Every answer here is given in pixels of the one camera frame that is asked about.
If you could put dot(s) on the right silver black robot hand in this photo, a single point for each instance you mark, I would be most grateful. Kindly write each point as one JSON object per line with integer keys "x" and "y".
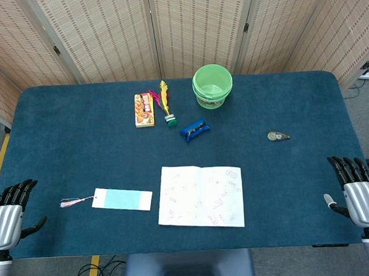
{"x": 365, "y": 202}

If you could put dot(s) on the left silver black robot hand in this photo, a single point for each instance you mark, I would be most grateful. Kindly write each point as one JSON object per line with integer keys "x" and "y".
{"x": 6, "y": 221}

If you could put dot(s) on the light blue tasselled bookmark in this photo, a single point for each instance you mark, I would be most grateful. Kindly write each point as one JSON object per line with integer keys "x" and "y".
{"x": 122, "y": 199}

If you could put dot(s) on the white notebook with yellow cover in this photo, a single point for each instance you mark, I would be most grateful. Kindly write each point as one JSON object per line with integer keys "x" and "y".
{"x": 200, "y": 199}

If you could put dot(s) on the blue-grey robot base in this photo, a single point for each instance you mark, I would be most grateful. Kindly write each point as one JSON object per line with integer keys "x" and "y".
{"x": 188, "y": 267}

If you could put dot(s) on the black table control panel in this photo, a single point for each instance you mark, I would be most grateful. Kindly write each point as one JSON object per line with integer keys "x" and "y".
{"x": 329, "y": 245}

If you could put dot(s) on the dark blue table cloth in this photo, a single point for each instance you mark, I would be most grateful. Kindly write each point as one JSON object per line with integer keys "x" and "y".
{"x": 79, "y": 143}

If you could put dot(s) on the grey correction tape dispenser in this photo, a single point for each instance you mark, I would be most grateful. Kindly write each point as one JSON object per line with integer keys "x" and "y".
{"x": 275, "y": 136}

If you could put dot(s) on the yellow curry box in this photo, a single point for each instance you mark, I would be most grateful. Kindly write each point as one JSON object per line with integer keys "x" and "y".
{"x": 144, "y": 110}

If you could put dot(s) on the blue snack packet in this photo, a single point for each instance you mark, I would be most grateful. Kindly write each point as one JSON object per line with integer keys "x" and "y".
{"x": 195, "y": 130}

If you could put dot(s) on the green plastic bucket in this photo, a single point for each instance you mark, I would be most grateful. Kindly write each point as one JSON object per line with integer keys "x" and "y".
{"x": 213, "y": 96}

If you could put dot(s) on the feather shuttlecock with green base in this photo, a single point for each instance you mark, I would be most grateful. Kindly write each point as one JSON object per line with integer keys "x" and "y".
{"x": 172, "y": 122}

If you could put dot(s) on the woven folding screen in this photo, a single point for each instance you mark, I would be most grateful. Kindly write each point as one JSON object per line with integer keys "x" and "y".
{"x": 104, "y": 34}

